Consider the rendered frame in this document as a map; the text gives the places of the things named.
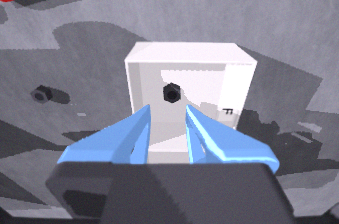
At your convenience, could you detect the white bin rack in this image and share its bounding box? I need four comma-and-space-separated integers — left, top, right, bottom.
125, 42, 257, 163

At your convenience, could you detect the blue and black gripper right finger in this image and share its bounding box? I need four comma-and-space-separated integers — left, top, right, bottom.
186, 105, 279, 174

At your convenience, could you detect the dark grey hex nut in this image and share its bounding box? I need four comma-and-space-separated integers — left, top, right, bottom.
30, 85, 53, 104
163, 83, 181, 104

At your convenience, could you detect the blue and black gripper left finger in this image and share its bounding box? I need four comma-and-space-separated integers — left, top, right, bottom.
57, 105, 151, 163

